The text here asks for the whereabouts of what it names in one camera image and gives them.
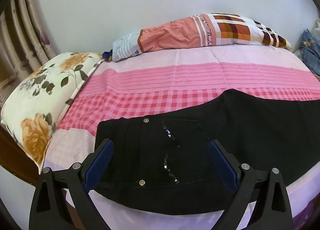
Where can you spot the floral pillow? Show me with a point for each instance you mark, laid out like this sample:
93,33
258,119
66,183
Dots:
37,100

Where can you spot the pink checked bed sheet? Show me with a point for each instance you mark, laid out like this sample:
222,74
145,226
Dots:
175,82

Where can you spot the beige patterned curtain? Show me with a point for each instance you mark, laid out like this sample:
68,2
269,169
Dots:
20,45

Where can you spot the wooden bed frame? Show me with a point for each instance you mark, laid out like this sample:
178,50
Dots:
17,162

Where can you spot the black pants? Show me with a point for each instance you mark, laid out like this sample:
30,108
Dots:
250,132

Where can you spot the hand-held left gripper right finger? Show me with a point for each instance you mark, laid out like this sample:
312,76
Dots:
223,162

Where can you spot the white cloth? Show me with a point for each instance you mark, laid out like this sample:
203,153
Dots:
317,26

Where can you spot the small dark blue cloth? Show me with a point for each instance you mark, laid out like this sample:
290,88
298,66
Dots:
107,55

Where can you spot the blue plaid cloth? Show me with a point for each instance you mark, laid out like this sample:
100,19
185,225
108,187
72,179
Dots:
310,50

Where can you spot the plaid orange white pillow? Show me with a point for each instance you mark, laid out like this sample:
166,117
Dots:
175,32

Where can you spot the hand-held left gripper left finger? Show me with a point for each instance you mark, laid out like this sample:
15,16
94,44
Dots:
98,163

